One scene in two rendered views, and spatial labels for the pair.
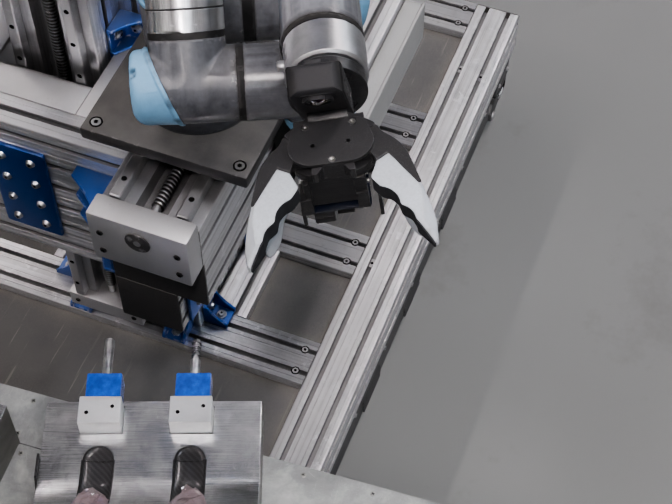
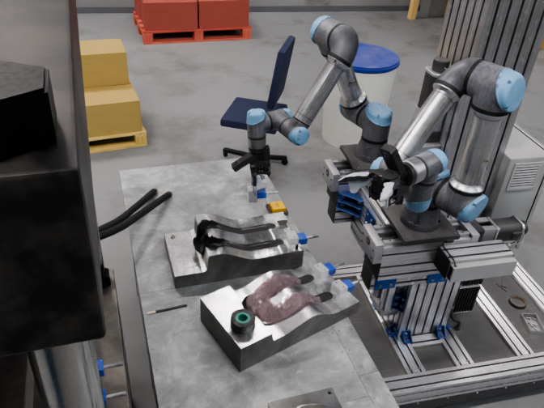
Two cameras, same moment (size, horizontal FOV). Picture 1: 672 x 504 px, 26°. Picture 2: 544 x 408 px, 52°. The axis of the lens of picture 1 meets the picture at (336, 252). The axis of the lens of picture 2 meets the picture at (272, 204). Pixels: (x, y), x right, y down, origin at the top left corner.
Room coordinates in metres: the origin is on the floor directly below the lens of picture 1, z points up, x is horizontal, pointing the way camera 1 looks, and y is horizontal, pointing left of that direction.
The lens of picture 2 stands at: (-0.25, -0.86, 2.24)
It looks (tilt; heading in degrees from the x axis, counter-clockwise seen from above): 35 degrees down; 53
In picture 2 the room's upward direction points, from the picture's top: 4 degrees clockwise
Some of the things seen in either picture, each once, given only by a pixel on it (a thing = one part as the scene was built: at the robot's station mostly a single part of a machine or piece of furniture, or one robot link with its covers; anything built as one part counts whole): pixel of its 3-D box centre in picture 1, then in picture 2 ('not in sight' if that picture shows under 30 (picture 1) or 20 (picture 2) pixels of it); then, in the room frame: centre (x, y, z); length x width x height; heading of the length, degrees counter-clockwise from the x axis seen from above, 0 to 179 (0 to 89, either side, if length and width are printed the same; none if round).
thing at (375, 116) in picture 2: not in sight; (376, 121); (1.40, 0.64, 1.20); 0.13 x 0.12 x 0.14; 87
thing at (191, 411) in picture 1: (194, 385); (348, 285); (0.90, 0.17, 0.85); 0.13 x 0.05 x 0.05; 0
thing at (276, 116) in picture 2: not in sight; (279, 121); (0.97, 0.77, 1.25); 0.11 x 0.11 x 0.08; 87
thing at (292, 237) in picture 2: not in sight; (303, 238); (0.89, 0.45, 0.89); 0.13 x 0.05 x 0.05; 163
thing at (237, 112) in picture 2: not in sight; (257, 108); (1.87, 2.26, 0.48); 0.56 x 0.53 x 0.96; 153
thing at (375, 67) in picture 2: not in sight; (355, 97); (2.87, 2.26, 0.37); 0.61 x 0.61 x 0.74
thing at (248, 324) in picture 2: not in sight; (242, 321); (0.43, 0.17, 0.93); 0.08 x 0.08 x 0.04
